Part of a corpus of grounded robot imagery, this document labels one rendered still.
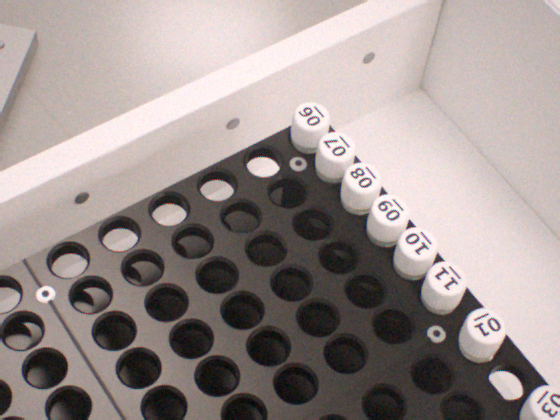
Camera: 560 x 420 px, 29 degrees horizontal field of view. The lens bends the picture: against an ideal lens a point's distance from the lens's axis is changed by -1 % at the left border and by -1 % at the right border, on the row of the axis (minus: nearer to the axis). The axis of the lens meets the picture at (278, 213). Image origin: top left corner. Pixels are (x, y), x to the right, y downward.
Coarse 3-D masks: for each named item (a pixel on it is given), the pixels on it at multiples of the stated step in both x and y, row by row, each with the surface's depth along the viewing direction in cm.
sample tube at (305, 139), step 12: (300, 108) 35; (312, 108) 36; (324, 108) 36; (300, 120) 35; (312, 120) 35; (324, 120) 35; (300, 132) 35; (312, 132) 35; (324, 132) 35; (300, 144) 36; (312, 144) 36
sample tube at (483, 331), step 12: (480, 312) 32; (492, 312) 32; (468, 324) 32; (480, 324) 32; (492, 324) 32; (504, 324) 32; (468, 336) 32; (480, 336) 31; (492, 336) 31; (504, 336) 32; (468, 348) 32; (480, 348) 32; (492, 348) 32; (480, 360) 32; (444, 384) 35
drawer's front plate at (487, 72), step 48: (480, 0) 40; (528, 0) 38; (432, 48) 44; (480, 48) 41; (528, 48) 39; (432, 96) 46; (480, 96) 43; (528, 96) 40; (480, 144) 44; (528, 144) 42; (528, 192) 43
